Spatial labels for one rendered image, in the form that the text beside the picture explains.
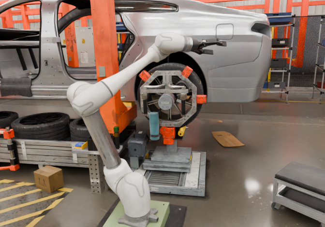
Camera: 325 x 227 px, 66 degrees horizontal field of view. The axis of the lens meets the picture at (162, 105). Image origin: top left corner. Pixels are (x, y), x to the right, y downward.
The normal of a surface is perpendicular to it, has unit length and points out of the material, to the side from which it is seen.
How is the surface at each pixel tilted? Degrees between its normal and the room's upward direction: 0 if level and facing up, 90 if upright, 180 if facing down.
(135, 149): 90
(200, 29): 90
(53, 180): 90
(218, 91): 90
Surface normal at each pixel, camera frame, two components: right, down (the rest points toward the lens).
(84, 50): -0.26, 0.23
